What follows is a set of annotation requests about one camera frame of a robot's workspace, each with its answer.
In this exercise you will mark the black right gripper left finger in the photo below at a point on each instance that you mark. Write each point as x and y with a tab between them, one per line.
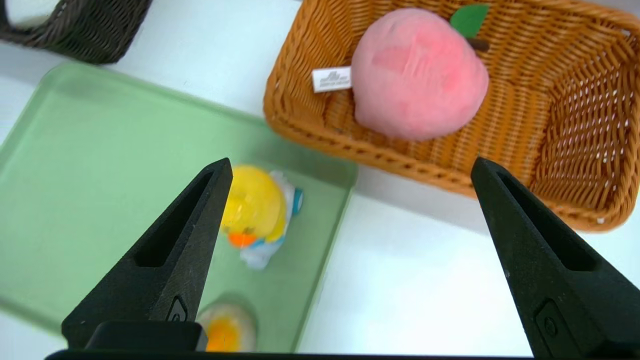
165	270

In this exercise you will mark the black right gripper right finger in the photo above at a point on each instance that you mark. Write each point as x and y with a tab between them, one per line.
560	280

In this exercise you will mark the fried egg toy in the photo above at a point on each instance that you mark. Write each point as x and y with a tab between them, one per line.
227	330

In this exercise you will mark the pink plush peach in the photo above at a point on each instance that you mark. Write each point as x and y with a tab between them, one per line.
415	80

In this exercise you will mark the white soap bar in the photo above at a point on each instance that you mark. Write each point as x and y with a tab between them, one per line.
30	12

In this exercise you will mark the orange wicker basket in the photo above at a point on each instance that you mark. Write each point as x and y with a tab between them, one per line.
575	125

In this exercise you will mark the dark brown wicker basket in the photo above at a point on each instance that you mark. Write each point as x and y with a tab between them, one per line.
90	30

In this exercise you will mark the yellow duck scooter toy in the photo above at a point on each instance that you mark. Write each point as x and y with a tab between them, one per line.
255	205

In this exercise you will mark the light green plastic tray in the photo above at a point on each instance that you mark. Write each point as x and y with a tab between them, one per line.
90	175

